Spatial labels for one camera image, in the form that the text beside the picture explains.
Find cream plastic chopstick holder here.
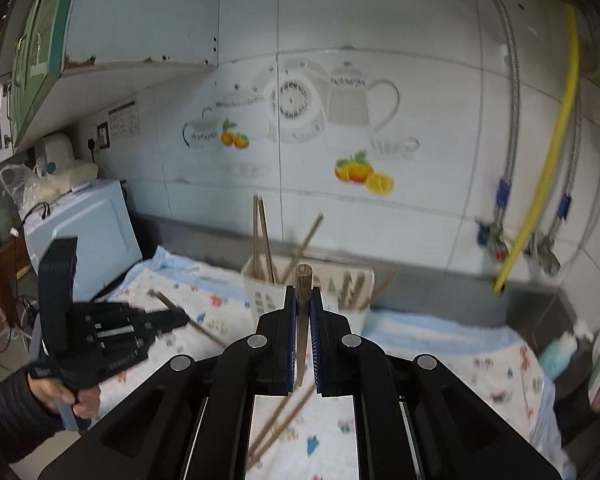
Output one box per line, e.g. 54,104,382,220
241,254,377,322

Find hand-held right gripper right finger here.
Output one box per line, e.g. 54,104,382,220
310,287,563,480

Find person's left hand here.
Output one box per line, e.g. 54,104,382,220
27,374,102,421

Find teal plastic bottle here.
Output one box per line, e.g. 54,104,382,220
538,322,593,380

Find clear plastic bag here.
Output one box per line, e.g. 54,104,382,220
0,164,48,206

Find cartoon car printed cloth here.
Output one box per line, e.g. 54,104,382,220
97,265,546,480

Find metal water valve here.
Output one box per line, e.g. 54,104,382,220
526,232,562,275
476,217,512,262

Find group of wooden chopsticks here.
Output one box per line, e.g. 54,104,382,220
251,194,397,311

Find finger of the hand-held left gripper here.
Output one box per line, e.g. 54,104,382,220
149,322,191,338
145,309,190,326

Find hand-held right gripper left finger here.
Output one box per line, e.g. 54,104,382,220
37,287,299,480

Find light blue towel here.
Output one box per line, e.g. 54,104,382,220
130,245,576,480

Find white wall notice sticker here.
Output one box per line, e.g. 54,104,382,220
107,100,139,139

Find yellow gas hose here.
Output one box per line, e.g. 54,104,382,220
494,4,579,295

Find braided metal hose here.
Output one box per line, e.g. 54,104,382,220
464,0,524,223
547,92,587,246

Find person's left forearm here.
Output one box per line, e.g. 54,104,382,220
0,369,66,467

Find white kitchen appliance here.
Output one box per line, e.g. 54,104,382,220
32,131,101,192

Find brown wooden chopstick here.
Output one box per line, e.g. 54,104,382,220
247,387,317,467
294,263,313,391
254,367,308,448
149,290,228,348

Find green wall cabinet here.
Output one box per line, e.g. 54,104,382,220
0,0,218,148

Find white microwave oven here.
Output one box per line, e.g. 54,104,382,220
22,179,143,303

